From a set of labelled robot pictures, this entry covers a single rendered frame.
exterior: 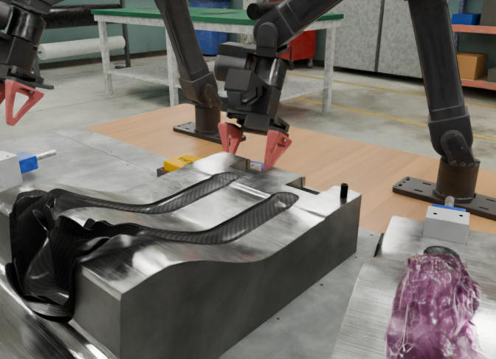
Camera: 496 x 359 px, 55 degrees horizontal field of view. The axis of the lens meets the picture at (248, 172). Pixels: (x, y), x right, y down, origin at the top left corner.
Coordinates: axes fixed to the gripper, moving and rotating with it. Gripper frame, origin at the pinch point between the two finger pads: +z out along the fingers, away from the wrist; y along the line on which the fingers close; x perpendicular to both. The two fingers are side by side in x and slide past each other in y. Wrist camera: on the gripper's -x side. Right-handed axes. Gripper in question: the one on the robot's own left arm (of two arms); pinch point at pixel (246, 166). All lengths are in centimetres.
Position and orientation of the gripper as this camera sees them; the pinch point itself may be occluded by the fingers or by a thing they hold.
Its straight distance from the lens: 84.4
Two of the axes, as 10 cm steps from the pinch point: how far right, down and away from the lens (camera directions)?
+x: 4.2, 1.8, 8.9
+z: -2.4, 9.7, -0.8
